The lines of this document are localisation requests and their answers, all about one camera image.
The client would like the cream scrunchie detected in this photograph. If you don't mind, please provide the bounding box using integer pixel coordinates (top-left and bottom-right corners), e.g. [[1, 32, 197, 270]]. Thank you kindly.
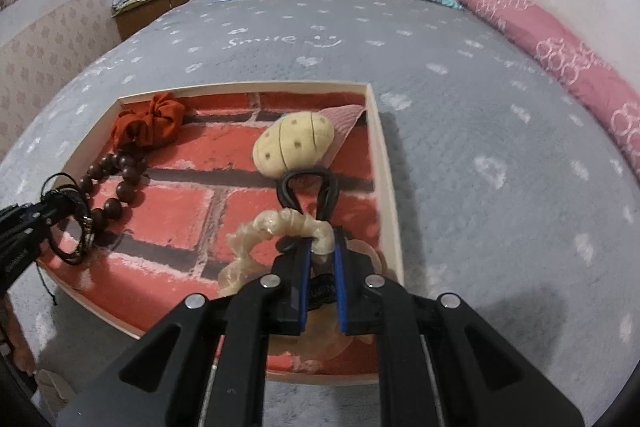
[[218, 208, 334, 296]]

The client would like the brick-patterned jewelry tray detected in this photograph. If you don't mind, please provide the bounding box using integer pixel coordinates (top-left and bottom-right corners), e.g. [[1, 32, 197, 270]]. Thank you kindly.
[[37, 80, 404, 386]]

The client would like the black claw hair clip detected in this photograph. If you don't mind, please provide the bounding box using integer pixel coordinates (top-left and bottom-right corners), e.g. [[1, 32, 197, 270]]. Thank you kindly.
[[276, 167, 342, 224]]

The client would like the wooden nightstand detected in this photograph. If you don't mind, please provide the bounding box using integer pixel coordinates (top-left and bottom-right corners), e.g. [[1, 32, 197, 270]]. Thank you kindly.
[[114, 0, 202, 42]]

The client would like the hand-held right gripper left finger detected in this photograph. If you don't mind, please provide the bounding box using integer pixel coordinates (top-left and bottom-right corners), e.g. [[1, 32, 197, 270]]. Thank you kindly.
[[56, 239, 314, 427]]

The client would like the pink ribbed hair clip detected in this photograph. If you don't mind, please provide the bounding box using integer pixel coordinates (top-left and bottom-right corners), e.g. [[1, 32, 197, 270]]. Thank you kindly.
[[319, 104, 366, 168]]

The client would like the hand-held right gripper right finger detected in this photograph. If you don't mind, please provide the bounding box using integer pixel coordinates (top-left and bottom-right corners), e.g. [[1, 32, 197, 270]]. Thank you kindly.
[[334, 229, 584, 427]]

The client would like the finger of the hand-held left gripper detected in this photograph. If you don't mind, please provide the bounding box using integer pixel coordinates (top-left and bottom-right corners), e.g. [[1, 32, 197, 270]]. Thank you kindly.
[[0, 213, 92, 258], [0, 201, 76, 228]]

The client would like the orange scrunchie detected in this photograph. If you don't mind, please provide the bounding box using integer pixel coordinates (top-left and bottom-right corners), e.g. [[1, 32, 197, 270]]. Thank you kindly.
[[110, 92, 185, 151]]

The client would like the pink rolled quilt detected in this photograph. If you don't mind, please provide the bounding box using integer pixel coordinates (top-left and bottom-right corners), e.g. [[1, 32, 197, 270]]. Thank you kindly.
[[438, 0, 640, 188]]

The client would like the black cord bracelet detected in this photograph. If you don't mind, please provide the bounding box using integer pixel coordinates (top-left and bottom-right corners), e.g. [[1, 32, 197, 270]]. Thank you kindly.
[[41, 173, 97, 267]]

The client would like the plush pineapple hair clip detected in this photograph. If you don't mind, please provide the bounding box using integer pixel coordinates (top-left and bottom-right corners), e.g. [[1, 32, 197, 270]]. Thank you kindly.
[[252, 111, 335, 178]]

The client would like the brown wooden bead bracelet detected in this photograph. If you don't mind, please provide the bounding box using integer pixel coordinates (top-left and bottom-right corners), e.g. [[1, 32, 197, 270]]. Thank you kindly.
[[79, 151, 149, 229]]

